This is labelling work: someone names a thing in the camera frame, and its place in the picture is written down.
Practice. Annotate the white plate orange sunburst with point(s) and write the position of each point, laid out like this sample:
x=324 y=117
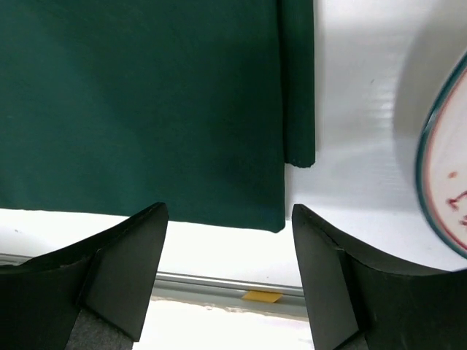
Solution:
x=440 y=167

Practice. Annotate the aluminium table frame rail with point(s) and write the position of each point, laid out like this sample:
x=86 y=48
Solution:
x=226 y=288

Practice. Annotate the dark green cloth placemat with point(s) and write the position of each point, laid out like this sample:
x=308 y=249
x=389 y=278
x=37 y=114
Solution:
x=108 y=107

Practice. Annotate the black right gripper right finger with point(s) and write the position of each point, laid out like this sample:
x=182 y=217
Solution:
x=359 y=297

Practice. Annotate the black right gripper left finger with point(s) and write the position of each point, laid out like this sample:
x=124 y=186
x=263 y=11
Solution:
x=35 y=317

